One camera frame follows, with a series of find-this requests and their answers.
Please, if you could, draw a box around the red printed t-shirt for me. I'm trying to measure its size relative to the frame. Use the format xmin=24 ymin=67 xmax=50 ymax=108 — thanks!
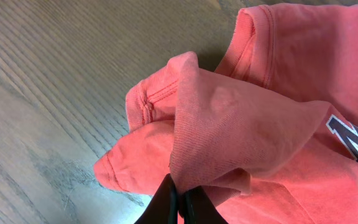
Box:
xmin=94 ymin=3 xmax=358 ymax=223

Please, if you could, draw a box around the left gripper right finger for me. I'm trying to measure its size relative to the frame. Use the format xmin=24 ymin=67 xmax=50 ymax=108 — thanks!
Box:
xmin=182 ymin=186 xmax=227 ymax=224

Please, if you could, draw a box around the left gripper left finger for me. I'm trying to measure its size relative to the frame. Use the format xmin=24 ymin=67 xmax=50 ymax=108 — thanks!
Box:
xmin=135 ymin=174 xmax=178 ymax=224

